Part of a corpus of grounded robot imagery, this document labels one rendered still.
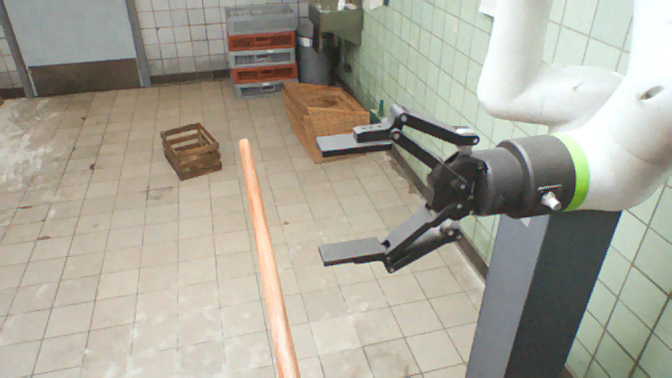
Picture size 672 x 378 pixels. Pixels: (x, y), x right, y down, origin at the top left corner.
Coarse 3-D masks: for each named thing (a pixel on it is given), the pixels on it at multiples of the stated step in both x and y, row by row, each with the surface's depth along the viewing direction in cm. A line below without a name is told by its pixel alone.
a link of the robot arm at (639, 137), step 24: (648, 0) 54; (648, 24) 51; (648, 48) 48; (648, 72) 47; (624, 96) 50; (648, 96) 48; (624, 120) 50; (648, 120) 47; (624, 144) 51; (648, 144) 49
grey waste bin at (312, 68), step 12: (312, 24) 483; (300, 36) 462; (324, 36) 461; (300, 48) 468; (312, 48) 463; (324, 48) 466; (300, 60) 475; (312, 60) 468; (324, 60) 472; (300, 72) 481; (312, 72) 475; (324, 72) 478; (312, 84) 481; (324, 84) 484
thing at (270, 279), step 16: (240, 144) 127; (256, 176) 114; (256, 192) 107; (256, 208) 102; (256, 224) 98; (256, 240) 94; (272, 256) 90; (272, 272) 85; (272, 288) 82; (272, 304) 79; (272, 320) 77; (288, 320) 77; (272, 336) 75; (288, 336) 74; (288, 352) 71; (288, 368) 69
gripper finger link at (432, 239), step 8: (432, 232) 58; (440, 232) 58; (456, 232) 57; (416, 240) 59; (424, 240) 58; (432, 240) 57; (440, 240) 57; (448, 240) 58; (456, 240) 58; (408, 248) 58; (416, 248) 58; (424, 248) 57; (432, 248) 58; (400, 256) 59; (408, 256) 57; (416, 256) 58; (392, 264) 58; (400, 264) 58; (408, 264) 58; (392, 272) 58
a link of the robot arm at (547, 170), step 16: (512, 144) 55; (528, 144) 54; (544, 144) 54; (560, 144) 54; (528, 160) 53; (544, 160) 53; (560, 160) 53; (528, 176) 53; (544, 176) 52; (560, 176) 53; (528, 192) 53; (544, 192) 53; (560, 192) 53; (528, 208) 54; (544, 208) 54; (560, 208) 55
